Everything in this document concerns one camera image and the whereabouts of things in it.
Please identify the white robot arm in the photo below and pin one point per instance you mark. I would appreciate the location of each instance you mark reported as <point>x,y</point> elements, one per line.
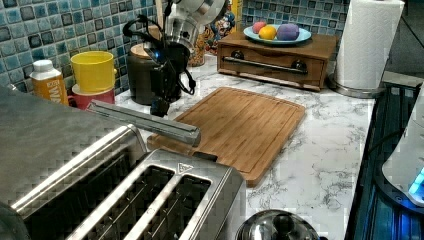
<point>182,22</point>

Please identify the wooden drawer box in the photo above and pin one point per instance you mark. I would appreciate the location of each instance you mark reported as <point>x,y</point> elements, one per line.
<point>301,65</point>

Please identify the steel pot lid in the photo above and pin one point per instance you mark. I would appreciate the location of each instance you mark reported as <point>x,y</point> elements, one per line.
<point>274,224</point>

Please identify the orange bottle white cap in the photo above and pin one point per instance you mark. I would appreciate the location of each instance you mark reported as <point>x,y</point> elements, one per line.
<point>48,82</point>

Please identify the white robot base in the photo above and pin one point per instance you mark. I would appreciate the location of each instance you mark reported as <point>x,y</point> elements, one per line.
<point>399,172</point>

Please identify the silver two-slot toaster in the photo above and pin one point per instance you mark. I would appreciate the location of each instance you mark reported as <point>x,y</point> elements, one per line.
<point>162,196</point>

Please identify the red plush strawberry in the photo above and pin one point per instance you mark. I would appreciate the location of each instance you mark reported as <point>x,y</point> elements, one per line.
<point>257,26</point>

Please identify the silver toaster oven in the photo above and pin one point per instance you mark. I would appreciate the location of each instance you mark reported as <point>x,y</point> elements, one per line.
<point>58,163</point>

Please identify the black canister wooden lid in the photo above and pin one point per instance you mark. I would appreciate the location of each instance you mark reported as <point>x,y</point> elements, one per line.
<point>139,65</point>

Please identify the purple plush fruit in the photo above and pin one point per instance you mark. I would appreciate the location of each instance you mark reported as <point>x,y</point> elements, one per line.
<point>287,32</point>

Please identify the red mug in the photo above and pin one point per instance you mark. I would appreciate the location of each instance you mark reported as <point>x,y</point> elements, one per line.
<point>82,99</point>

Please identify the yellow mug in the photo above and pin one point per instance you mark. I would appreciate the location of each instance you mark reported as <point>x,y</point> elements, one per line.
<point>94,71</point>

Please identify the oven door with handle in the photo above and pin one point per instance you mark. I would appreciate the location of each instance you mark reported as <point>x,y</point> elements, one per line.
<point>181,132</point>

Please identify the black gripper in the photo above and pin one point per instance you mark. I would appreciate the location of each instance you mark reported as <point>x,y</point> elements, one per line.
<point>170,62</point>

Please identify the yellow plush lemon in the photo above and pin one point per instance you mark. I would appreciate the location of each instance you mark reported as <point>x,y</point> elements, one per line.
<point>267,32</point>

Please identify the bamboo cutting board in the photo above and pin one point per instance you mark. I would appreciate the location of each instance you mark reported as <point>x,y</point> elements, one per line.
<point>243,129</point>

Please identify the paper towel roll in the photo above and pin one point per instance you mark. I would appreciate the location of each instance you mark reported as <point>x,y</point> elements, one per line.
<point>365,45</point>

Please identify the light blue plate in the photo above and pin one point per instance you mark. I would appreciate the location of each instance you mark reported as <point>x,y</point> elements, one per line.
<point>303,36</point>

